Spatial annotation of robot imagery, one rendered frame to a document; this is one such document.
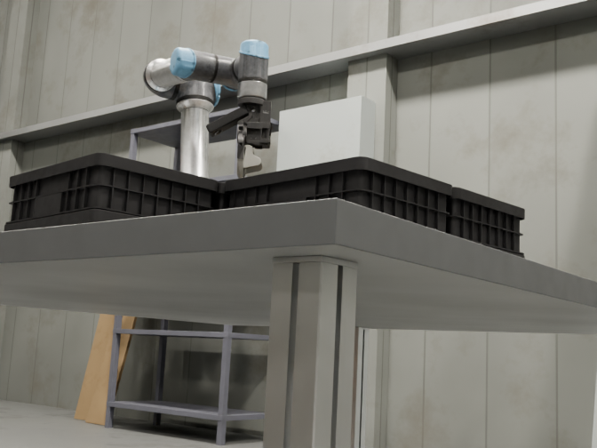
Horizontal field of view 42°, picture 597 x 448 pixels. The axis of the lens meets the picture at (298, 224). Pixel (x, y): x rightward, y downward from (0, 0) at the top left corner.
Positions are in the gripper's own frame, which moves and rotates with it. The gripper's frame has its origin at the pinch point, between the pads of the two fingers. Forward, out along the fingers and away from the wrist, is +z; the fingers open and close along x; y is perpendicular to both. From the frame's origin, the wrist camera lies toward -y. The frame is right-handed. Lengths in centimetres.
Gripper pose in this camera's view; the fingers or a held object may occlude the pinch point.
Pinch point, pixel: (239, 178)
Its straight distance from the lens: 197.1
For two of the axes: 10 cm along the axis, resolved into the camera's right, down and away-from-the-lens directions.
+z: -0.4, 9.9, -1.0
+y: 10.0, 0.4, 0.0
